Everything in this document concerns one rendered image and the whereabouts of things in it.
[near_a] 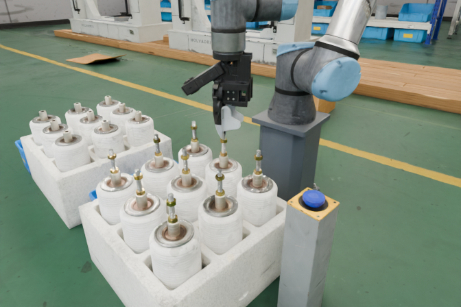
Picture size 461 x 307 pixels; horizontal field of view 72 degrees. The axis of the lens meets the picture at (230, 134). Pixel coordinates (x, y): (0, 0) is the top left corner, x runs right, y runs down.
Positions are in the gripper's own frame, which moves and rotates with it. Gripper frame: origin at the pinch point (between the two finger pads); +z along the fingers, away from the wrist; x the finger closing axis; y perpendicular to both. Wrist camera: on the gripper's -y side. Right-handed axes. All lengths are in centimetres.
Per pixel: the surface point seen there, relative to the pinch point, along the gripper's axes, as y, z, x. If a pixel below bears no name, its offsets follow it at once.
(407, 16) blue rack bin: 146, 3, 416
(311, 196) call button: 22.0, 1.4, -19.9
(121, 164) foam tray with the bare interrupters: -36.0, 19.2, 9.2
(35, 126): -68, 10, 12
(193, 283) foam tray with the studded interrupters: 2.5, 16.4, -30.6
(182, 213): -5.6, 14.4, -14.7
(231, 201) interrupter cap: 6.1, 9.0, -14.9
